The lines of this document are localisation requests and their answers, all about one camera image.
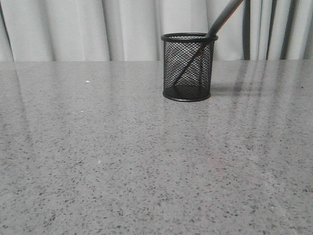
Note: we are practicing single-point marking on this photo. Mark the white pleated curtain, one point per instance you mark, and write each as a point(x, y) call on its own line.
point(130, 30)

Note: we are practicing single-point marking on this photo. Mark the black mesh pen bucket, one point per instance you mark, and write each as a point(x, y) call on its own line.
point(178, 49)

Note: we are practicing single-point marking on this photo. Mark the grey orange handled scissors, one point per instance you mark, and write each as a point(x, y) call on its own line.
point(216, 26)

